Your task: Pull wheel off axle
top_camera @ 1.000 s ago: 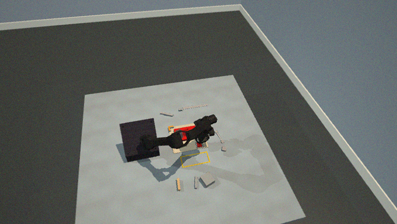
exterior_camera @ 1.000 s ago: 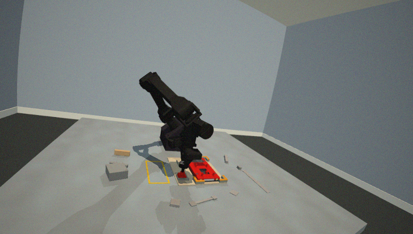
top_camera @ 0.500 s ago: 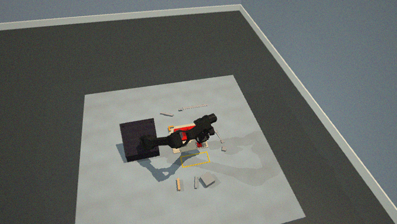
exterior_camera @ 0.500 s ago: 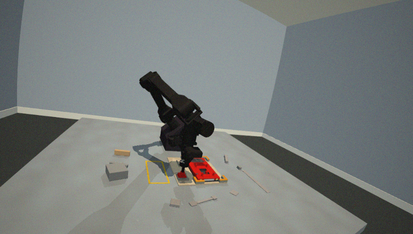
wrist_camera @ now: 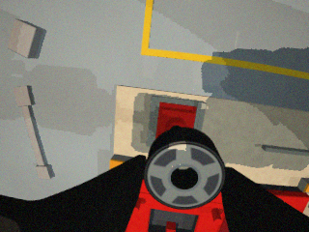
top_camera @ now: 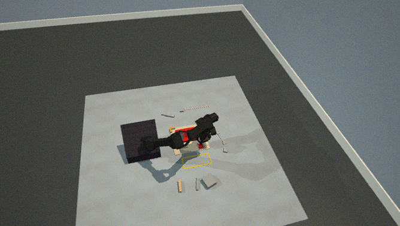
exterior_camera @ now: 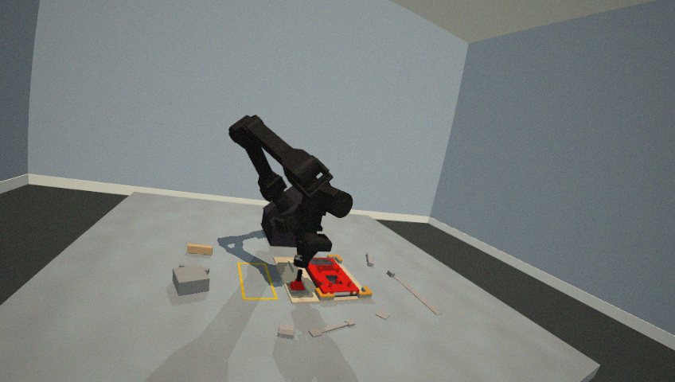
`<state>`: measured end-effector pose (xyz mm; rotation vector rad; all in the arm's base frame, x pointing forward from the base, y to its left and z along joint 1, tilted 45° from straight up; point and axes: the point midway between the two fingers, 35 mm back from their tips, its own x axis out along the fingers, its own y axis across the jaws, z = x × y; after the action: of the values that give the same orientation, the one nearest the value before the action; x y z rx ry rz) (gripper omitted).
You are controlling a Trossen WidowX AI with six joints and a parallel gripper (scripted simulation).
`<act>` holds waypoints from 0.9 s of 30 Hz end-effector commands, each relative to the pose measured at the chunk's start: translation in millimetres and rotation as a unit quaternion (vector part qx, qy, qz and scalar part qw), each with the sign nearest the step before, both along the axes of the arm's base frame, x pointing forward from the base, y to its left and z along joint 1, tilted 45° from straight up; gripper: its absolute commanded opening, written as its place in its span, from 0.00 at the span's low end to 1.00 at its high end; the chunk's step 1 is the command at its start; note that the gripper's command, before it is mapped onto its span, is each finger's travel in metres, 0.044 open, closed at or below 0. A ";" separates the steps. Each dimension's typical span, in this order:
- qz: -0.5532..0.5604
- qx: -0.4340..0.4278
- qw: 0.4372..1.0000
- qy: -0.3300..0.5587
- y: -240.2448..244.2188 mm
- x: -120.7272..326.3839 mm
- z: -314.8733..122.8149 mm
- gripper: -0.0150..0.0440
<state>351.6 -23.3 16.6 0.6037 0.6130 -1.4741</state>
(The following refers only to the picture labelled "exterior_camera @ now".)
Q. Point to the black toy wheel with grey hub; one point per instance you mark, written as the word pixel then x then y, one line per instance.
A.
pixel 298 262

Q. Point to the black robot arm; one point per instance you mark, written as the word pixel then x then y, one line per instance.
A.
pixel 300 168

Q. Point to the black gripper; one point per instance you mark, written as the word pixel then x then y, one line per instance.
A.
pixel 309 242

